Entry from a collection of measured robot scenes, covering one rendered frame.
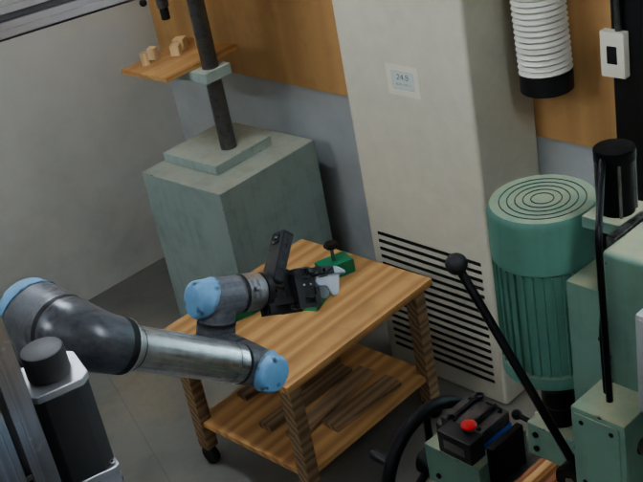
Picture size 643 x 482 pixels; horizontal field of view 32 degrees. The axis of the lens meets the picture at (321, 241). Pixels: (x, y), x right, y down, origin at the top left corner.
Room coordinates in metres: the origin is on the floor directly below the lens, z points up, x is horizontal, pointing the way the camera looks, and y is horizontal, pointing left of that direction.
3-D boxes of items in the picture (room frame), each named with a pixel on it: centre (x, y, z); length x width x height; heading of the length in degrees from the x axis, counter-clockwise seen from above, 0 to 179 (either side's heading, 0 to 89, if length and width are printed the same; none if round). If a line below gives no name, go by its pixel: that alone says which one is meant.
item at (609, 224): (1.42, -0.43, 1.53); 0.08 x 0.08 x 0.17; 38
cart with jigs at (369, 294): (2.98, 0.12, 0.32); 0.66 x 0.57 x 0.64; 132
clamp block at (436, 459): (1.67, -0.21, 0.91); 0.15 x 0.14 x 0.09; 128
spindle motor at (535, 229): (1.53, -0.35, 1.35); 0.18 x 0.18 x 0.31
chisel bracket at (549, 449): (1.51, -0.36, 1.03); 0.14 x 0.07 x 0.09; 38
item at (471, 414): (1.66, -0.21, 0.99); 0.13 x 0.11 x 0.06; 128
